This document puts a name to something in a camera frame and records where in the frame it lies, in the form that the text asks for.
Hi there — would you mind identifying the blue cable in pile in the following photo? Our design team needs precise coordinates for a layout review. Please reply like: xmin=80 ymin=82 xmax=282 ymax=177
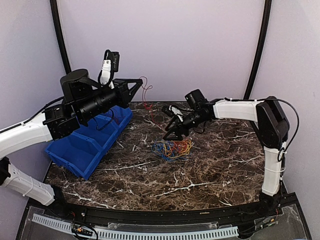
xmin=150 ymin=139 xmax=186 ymax=163

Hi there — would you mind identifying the blue three-compartment plastic bin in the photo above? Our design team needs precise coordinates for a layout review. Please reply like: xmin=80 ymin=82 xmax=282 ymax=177
xmin=45 ymin=106 xmax=133 ymax=180

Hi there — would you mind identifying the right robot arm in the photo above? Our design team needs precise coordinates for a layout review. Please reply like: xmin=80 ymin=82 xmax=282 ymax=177
xmin=162 ymin=95 xmax=290 ymax=197

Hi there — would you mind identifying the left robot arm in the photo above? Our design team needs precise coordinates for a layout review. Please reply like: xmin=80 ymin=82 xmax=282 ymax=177
xmin=0 ymin=68 xmax=143 ymax=218

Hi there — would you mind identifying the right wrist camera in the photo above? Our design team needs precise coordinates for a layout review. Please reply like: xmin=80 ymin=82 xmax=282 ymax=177
xmin=184 ymin=89 xmax=208 ymax=111

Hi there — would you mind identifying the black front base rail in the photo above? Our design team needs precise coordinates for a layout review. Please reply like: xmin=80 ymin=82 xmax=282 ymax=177
xmin=49 ymin=189 xmax=296 ymax=231

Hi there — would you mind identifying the yellow cable in pile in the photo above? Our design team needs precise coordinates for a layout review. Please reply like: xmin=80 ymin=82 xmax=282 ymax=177
xmin=154 ymin=138 xmax=194 ymax=161

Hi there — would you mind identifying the white slotted cable duct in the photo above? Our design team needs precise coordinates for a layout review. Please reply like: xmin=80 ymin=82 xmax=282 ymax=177
xmin=31 ymin=213 xmax=239 ymax=240

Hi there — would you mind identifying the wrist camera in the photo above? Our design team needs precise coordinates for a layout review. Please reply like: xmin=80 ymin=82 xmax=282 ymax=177
xmin=103 ymin=49 xmax=120 ymax=73
xmin=184 ymin=89 xmax=208 ymax=111

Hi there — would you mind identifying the black enclosure frame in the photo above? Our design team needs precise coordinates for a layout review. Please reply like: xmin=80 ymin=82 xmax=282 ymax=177
xmin=49 ymin=0 xmax=268 ymax=102

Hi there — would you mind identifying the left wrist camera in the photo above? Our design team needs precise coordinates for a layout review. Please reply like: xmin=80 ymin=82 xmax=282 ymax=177
xmin=103 ymin=49 xmax=120 ymax=73

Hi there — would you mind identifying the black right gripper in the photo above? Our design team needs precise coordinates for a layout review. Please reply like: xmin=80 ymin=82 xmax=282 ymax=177
xmin=163 ymin=109 xmax=208 ymax=141

